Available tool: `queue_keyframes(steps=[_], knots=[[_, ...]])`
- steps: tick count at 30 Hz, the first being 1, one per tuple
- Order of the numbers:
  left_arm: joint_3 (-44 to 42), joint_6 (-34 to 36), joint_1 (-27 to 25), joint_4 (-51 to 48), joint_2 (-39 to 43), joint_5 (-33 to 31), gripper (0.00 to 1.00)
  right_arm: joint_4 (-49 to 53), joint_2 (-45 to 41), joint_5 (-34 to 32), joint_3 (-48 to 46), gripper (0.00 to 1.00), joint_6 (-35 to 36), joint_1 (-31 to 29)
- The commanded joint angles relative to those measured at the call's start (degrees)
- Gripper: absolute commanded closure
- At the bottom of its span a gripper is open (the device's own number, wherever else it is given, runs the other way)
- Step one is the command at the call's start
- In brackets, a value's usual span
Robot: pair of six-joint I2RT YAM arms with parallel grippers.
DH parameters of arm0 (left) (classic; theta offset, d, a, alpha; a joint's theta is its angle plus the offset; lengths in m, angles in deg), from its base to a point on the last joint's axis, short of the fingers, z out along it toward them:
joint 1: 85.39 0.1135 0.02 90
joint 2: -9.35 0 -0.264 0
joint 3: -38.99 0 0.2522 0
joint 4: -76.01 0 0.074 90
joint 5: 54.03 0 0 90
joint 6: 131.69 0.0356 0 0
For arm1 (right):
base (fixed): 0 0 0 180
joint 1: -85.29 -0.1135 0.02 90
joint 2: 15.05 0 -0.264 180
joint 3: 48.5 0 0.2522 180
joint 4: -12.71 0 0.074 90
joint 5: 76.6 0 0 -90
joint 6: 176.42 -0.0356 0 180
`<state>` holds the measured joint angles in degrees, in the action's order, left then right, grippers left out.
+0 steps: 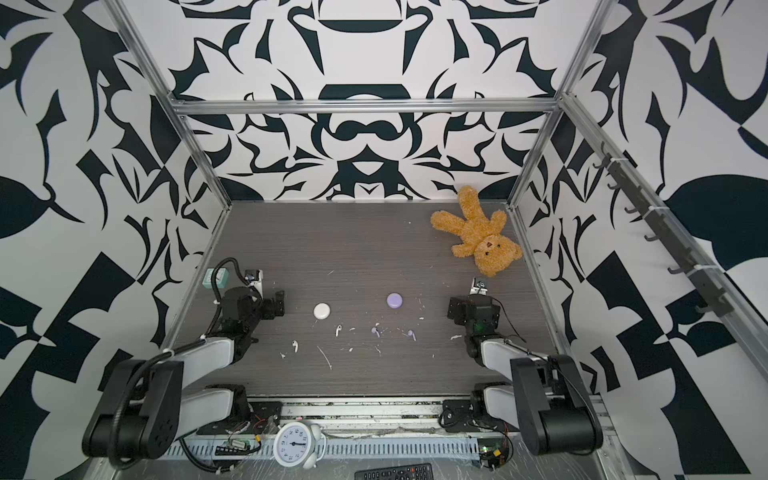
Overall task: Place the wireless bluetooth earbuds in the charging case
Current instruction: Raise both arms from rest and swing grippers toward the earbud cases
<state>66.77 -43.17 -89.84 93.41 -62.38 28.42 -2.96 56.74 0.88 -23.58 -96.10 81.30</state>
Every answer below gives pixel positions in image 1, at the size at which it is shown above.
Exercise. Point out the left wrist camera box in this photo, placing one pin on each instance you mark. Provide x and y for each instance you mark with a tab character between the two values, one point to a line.
254	280

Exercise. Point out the brown teddy bear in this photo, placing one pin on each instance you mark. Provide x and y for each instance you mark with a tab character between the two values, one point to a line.
481	237

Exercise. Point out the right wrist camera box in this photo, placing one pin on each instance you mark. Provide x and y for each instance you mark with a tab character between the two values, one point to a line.
478	286

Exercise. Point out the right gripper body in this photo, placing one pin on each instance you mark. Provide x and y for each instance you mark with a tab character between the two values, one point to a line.
462	316

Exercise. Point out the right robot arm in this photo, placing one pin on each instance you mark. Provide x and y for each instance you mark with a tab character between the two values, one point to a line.
543	397

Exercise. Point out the white slotted cable duct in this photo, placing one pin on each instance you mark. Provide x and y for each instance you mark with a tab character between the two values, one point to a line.
460	448

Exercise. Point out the black remote control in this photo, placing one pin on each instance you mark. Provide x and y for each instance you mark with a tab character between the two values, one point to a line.
422	471

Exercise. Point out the small teal square clock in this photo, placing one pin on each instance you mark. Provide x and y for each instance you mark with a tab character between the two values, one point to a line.
219	277

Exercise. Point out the white round alarm clock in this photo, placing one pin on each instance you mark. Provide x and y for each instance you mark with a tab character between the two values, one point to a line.
299	444

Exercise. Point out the green circuit board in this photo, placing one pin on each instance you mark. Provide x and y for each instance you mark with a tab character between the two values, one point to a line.
493	457

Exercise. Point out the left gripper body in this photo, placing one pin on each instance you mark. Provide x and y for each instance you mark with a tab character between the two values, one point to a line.
267	311

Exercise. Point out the purple earbud charging case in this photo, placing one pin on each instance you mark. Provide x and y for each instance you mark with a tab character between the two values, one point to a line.
394	300

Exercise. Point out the black wall hook rail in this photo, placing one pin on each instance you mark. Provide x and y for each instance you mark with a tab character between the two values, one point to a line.
689	259

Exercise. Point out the white earbud charging case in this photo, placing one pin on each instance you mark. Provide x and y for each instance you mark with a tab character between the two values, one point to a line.
321	311

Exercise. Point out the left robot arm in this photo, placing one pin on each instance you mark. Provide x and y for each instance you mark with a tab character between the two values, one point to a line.
145	407

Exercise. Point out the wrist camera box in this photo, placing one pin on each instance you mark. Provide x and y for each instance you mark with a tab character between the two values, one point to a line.
478	286
254	280

